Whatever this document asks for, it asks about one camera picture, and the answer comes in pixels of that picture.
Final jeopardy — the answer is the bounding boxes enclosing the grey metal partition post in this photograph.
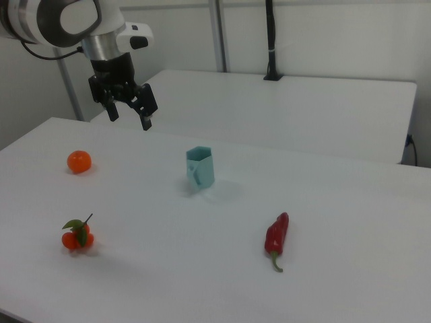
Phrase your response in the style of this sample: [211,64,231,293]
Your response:
[53,46,85,122]
[207,0,233,73]

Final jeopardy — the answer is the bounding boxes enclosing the orange mandarin fruit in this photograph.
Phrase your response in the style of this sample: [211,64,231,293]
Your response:
[66,150,92,174]

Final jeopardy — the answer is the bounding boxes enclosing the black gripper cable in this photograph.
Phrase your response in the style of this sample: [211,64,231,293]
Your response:
[19,39,85,62]

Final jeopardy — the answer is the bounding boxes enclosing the red chili pepper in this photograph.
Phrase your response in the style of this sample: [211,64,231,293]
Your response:
[263,211,290,273]

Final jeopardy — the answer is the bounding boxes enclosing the red tomatoes with stem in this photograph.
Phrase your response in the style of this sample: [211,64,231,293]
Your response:
[61,213,95,250]

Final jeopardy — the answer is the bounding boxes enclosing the black pole with base plate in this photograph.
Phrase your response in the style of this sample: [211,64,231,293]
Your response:
[263,0,284,82]

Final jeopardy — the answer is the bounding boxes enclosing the light blue hexagonal mug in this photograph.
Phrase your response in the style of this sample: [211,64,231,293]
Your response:
[185,145,216,190]

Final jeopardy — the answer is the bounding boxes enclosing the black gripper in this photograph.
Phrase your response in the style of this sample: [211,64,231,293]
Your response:
[88,52,159,132]

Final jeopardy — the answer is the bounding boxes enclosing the black wall cable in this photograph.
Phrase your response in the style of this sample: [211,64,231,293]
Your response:
[405,133,419,166]

